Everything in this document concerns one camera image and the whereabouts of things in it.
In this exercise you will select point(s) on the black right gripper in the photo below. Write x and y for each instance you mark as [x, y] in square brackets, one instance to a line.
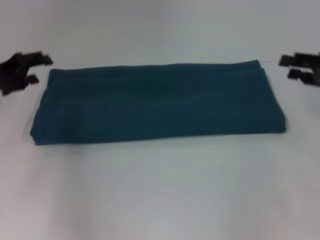
[312, 75]

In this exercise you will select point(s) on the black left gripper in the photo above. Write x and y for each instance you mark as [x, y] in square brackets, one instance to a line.
[12, 75]

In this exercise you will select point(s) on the blue t-shirt with white print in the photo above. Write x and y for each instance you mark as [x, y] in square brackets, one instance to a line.
[160, 105]

